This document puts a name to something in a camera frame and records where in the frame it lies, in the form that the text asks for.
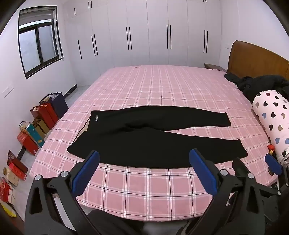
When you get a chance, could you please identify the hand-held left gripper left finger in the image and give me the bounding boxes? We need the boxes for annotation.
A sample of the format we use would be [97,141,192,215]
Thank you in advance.
[24,150,101,235]

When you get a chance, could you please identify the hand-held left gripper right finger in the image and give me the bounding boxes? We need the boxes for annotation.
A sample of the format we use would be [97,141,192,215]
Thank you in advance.
[178,148,266,235]

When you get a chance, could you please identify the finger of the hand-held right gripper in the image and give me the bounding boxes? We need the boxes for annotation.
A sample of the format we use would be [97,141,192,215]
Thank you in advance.
[265,153,283,177]
[232,157,250,179]

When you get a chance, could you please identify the black pants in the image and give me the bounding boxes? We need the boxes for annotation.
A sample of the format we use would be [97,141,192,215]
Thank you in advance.
[67,106,248,169]

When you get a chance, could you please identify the heart print bolster pillow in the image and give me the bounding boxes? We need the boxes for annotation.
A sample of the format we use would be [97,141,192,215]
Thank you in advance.
[252,90,289,168]

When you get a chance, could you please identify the person's dark trouser leg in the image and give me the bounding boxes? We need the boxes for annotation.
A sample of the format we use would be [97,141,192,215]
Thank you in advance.
[87,210,147,235]

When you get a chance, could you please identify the brown gift box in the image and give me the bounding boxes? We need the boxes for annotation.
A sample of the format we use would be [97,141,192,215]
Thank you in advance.
[32,118,50,136]

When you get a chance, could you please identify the red gift box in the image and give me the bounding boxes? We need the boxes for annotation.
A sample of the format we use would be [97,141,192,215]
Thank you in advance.
[17,131,39,156]

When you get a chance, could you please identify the teal gift box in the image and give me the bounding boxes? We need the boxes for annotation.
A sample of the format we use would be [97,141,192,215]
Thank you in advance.
[19,122,46,148]

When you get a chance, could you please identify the dark red flat box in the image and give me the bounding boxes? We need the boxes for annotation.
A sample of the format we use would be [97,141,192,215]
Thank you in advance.
[7,150,29,181]

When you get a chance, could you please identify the navy gift bag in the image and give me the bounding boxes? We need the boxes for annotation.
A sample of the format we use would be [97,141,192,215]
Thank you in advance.
[46,92,69,119]

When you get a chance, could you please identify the beige flat box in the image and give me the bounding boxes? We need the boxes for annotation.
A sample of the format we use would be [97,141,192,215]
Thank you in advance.
[2,167,20,187]

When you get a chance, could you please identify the dark red gift bag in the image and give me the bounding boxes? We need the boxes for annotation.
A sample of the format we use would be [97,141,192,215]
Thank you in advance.
[30,106,47,122]

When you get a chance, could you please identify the black jacket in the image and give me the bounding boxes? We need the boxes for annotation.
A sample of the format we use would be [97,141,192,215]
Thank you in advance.
[224,73,289,105]

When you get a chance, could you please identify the red patterned bag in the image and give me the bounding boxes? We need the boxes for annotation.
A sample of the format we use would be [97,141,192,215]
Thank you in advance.
[0,177,12,204]

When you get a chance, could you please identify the yellow flat packet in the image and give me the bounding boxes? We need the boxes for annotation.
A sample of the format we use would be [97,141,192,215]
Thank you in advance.
[0,201,17,218]

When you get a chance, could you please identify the pink plaid bed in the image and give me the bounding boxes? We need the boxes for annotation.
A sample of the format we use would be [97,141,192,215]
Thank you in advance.
[29,65,278,223]

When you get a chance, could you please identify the brown nightstand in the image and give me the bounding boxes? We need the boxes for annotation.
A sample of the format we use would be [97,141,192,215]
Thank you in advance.
[204,63,227,73]

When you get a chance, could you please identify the brown wooden headboard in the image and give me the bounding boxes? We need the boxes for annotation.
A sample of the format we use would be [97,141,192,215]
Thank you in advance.
[226,40,289,80]

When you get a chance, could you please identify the black framed window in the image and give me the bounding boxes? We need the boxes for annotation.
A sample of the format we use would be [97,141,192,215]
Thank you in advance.
[18,6,64,79]

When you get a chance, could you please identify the white wardrobe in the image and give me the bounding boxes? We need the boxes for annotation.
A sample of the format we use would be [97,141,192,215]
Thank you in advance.
[63,0,223,87]

